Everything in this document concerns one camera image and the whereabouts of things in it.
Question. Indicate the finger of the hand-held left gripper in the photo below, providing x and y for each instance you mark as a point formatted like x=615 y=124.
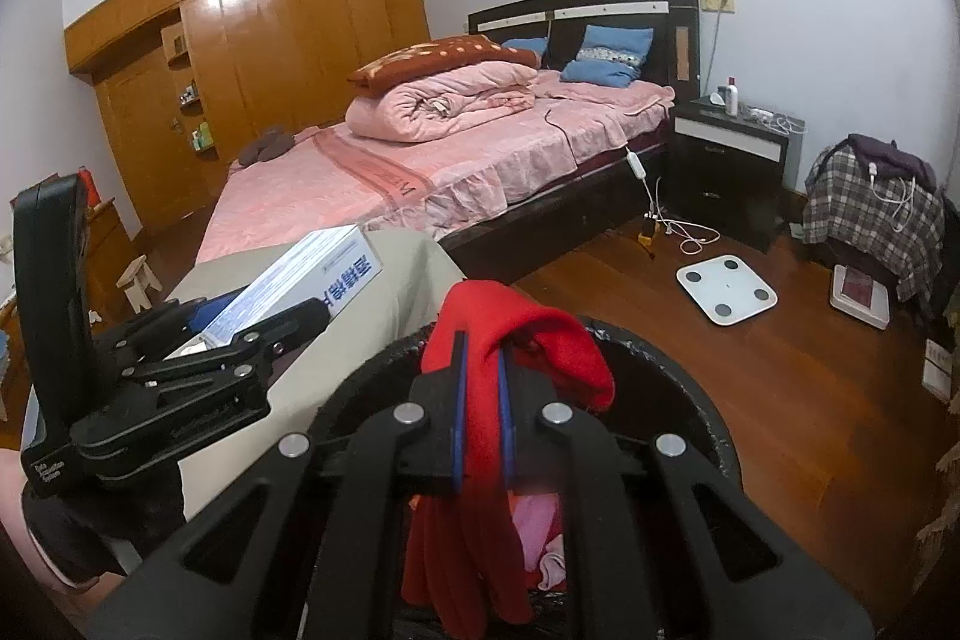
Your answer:
x=285 y=323
x=150 y=329

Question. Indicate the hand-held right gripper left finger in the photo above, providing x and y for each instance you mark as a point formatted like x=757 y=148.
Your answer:
x=459 y=430

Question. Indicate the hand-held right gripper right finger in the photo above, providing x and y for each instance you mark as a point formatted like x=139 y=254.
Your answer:
x=506 y=430

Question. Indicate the white blue carton box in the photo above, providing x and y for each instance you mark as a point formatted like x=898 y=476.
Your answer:
x=315 y=269

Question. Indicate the red cloth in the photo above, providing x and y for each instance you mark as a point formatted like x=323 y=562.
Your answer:
x=480 y=325

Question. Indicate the black round bin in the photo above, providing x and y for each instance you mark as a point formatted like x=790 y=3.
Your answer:
x=660 y=400

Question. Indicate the person's left forearm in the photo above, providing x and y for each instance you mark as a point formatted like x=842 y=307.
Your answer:
x=19 y=520

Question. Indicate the person's left hand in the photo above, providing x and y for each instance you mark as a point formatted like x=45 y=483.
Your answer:
x=105 y=520

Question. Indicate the small white stool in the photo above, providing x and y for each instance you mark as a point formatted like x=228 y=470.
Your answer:
x=139 y=280

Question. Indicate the wooden side desk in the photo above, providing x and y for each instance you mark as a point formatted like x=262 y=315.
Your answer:
x=109 y=250

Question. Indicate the beige table cloth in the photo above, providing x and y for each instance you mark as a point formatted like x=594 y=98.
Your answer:
x=390 y=310

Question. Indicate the pink cloth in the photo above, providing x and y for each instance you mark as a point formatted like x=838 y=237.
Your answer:
x=536 y=535

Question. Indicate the red thermos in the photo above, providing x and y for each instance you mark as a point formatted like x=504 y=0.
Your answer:
x=91 y=186

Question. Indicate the dark grey clothing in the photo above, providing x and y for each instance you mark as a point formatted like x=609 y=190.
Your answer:
x=270 y=145

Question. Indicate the green container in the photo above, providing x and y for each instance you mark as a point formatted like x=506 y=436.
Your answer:
x=202 y=138

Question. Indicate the dark wooden bed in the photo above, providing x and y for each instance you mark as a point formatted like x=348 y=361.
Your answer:
x=570 y=212

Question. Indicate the small yellow device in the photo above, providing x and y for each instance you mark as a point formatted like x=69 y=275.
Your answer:
x=647 y=233

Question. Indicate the white bathroom scale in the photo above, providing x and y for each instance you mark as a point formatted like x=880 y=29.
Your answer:
x=726 y=293

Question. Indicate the folded pink duvet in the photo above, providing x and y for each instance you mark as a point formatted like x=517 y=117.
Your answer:
x=435 y=100

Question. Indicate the pink bedsheet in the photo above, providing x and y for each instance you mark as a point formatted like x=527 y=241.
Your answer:
x=510 y=153

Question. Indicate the wooden wardrobe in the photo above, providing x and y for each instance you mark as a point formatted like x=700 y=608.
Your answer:
x=300 y=25

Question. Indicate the brown patterned pillow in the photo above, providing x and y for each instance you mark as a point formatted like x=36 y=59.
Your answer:
x=435 y=57

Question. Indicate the black white nightstand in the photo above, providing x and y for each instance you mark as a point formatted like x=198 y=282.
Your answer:
x=720 y=183

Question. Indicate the small blue pillow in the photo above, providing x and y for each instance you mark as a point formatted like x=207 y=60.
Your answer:
x=525 y=45

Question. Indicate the white red floor box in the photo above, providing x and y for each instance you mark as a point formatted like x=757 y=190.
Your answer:
x=859 y=295

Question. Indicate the large blue pillow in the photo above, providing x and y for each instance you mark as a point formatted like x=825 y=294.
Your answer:
x=607 y=57

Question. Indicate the white bottle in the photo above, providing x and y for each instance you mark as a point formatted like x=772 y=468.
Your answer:
x=732 y=99

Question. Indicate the plaid covered chair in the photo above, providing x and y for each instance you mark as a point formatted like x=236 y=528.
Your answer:
x=862 y=212

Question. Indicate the white paper carton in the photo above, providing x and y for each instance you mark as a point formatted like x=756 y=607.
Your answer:
x=939 y=368

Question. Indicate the purple garment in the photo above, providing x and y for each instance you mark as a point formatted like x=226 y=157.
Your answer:
x=892 y=156

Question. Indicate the wall socket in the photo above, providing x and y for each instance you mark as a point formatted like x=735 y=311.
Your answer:
x=717 y=0

